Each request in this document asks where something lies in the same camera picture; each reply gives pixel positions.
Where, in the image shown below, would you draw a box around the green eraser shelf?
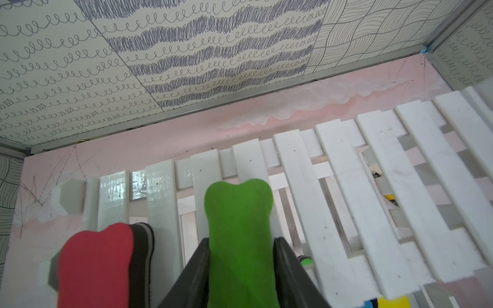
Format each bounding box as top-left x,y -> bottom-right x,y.
204,179 -> 279,307

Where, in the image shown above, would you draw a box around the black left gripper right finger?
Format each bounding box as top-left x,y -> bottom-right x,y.
273,237 -> 331,307

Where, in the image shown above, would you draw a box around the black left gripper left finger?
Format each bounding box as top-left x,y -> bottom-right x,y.
158,238 -> 210,308

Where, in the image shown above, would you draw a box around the yellow eraser shelf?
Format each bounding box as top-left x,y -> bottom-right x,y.
377,296 -> 411,308

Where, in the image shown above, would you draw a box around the yellow black pliers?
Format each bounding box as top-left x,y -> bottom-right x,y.
372,172 -> 397,205

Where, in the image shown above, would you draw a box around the white slatted wooden shelf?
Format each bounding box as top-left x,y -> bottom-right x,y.
52,80 -> 492,307

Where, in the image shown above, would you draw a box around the red eraser shelf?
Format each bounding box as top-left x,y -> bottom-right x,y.
56,223 -> 155,307

